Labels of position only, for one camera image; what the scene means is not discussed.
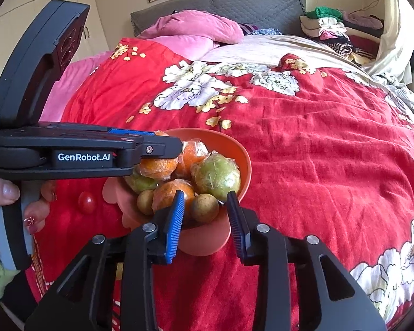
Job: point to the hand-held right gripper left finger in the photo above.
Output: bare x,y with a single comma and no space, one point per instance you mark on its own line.
174,227

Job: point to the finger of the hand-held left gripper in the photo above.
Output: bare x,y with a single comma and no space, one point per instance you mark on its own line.
155,148
131,131

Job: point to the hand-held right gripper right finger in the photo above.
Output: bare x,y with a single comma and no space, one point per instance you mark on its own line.
236,224

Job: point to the plastic orange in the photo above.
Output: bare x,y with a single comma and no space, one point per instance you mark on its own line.
158,169
191,157
161,133
165,193

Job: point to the brown longan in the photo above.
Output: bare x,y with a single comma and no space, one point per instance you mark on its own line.
145,201
204,208

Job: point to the small green citrus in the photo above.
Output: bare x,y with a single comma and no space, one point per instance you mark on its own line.
139,183

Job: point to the large green citrus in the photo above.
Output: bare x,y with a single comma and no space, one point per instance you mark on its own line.
215,176

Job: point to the pink flower-shaped bowl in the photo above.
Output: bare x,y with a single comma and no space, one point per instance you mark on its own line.
236,158

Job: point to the person's left hand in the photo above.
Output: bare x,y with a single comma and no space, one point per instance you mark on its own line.
3,191

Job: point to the red cherry tomato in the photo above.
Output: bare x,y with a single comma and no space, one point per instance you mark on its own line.
87,201

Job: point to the red floral blanket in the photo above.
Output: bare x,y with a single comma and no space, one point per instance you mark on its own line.
314,179

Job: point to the pink pillow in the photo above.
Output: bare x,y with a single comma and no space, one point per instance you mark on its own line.
200,27

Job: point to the dark patterned cloth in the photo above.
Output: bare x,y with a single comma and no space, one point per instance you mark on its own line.
258,30

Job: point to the beige bed sheet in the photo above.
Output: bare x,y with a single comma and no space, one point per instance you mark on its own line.
279,48

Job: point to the grey padded headboard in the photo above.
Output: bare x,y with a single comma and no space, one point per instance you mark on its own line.
255,10

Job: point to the pile of folded clothes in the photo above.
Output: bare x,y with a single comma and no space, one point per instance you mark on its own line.
327,27

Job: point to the cream curtain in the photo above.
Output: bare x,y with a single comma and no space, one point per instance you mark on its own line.
393,24

